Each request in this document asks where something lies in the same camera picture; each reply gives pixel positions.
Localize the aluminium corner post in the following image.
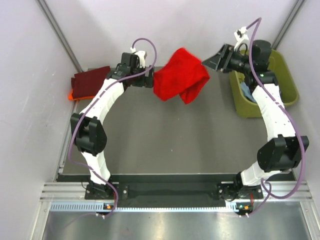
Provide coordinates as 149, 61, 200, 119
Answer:
35, 0, 83, 73
271, 0, 306, 50

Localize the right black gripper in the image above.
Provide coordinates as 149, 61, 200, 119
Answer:
202, 44, 253, 75

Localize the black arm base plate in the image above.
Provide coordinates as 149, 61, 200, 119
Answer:
84, 182, 263, 203

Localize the olive green plastic bin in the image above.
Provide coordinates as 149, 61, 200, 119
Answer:
228, 49, 299, 118

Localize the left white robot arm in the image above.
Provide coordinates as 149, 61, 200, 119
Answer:
70, 47, 154, 200

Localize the red t shirt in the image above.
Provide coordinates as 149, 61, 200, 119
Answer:
153, 47, 210, 105

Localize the folded orange t shirt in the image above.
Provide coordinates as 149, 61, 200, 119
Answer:
68, 90, 87, 101

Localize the folded maroon t shirt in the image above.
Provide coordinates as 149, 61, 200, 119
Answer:
71, 66, 111, 100

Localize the left aluminium corner post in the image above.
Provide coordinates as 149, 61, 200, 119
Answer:
35, 0, 83, 73

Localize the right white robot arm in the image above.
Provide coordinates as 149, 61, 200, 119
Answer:
202, 40, 309, 198

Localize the light blue t shirt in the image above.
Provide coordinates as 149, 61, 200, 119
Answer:
240, 82, 257, 104

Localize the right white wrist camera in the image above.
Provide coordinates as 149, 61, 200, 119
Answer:
233, 26, 249, 50

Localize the grey slotted cable duct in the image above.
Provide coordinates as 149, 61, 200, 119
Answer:
50, 202, 251, 213

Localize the right aluminium corner post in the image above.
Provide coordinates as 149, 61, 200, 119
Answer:
271, 0, 306, 50

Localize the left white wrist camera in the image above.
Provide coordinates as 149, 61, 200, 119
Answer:
130, 47, 147, 68

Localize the aluminium frame rail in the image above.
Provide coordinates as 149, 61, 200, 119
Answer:
40, 181, 313, 202

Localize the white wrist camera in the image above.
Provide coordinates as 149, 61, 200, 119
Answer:
233, 26, 249, 50
130, 47, 147, 68

